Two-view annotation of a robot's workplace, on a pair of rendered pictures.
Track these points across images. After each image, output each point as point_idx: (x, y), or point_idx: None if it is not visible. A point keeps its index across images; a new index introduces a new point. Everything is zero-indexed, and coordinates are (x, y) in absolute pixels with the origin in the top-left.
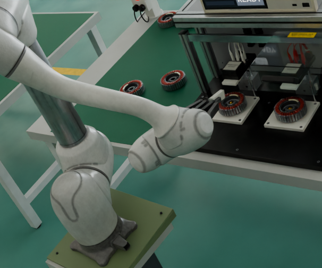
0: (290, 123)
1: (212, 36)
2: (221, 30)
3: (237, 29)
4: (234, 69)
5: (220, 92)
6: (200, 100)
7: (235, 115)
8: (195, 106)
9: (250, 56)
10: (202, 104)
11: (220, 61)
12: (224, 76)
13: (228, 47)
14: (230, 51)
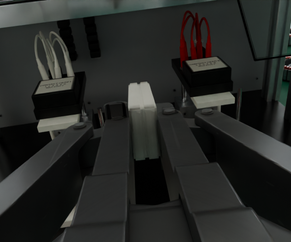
0: None
1: None
2: None
3: (35, 35)
4: (67, 88)
5: (146, 87)
6: (76, 127)
7: None
8: (66, 174)
9: (78, 75)
10: (129, 141)
11: None
12: (40, 113)
13: (35, 50)
14: (40, 61)
